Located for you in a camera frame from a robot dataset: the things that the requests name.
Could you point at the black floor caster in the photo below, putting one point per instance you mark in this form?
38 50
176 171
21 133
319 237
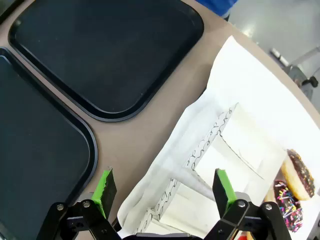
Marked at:
310 81

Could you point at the white printed paper donut box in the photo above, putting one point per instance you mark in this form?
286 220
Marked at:
250 135
160 227

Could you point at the white paper sheet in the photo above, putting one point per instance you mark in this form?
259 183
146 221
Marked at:
250 82

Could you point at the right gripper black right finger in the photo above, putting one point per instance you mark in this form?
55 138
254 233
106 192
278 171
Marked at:
225 195

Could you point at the black plastic serving tray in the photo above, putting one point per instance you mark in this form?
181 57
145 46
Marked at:
37 150
100 57

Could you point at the chocolate donut with coloured sprinkles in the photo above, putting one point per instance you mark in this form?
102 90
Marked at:
287 205

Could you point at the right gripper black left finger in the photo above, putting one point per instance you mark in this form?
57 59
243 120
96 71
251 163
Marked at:
100 200

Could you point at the person in blue shirt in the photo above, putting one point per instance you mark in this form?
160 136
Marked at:
212 6

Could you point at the chocolate glazed donut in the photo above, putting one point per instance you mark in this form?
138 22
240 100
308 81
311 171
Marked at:
297 175

